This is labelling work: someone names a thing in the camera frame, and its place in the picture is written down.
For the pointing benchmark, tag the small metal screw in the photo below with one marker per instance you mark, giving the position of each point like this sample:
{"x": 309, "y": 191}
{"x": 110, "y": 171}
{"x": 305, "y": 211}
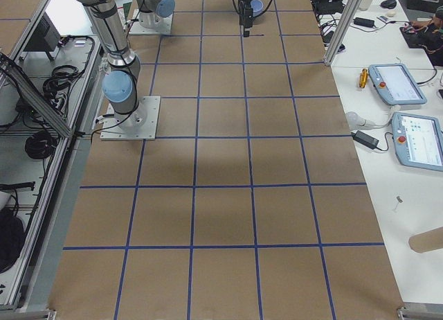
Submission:
{"x": 399, "y": 201}

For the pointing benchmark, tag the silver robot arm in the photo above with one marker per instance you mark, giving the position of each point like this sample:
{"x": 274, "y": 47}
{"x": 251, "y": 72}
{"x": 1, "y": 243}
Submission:
{"x": 120, "y": 86}
{"x": 152, "y": 13}

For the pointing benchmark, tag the lower teach pendant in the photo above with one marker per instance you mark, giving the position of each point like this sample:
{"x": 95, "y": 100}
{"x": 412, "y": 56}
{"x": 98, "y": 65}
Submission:
{"x": 417, "y": 140}

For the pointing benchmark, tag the cardboard tube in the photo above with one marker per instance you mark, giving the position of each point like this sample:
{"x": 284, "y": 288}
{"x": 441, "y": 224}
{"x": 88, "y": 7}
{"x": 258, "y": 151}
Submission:
{"x": 427, "y": 241}

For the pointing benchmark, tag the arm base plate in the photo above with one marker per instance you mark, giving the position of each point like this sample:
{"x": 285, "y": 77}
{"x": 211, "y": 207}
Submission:
{"x": 135, "y": 28}
{"x": 142, "y": 123}

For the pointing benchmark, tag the aluminium frame post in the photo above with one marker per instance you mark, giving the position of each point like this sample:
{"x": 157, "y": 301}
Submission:
{"x": 341, "y": 29}

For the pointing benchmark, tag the gold cylindrical tool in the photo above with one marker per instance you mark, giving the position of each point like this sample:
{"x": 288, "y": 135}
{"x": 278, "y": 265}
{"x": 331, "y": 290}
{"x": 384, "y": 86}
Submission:
{"x": 363, "y": 78}

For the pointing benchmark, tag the light blue bowl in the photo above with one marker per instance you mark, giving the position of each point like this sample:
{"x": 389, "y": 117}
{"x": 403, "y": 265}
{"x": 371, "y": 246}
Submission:
{"x": 257, "y": 7}

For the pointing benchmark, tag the black computer mouse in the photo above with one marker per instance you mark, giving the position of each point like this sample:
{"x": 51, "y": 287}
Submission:
{"x": 388, "y": 4}

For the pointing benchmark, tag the teach pendant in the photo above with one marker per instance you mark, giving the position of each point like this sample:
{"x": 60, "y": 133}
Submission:
{"x": 395, "y": 85}
{"x": 417, "y": 140}

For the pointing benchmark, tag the black electronics box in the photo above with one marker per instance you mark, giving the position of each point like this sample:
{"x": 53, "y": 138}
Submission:
{"x": 45, "y": 38}

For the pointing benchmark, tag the upper teach pendant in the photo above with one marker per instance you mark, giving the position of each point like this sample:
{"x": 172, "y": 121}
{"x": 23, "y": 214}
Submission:
{"x": 395, "y": 85}

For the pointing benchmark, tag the white light bulb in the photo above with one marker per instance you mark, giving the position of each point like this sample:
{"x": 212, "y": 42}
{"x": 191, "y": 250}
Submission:
{"x": 355, "y": 122}

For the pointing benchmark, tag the black power adapter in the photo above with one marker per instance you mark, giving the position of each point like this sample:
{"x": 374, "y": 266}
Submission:
{"x": 365, "y": 139}

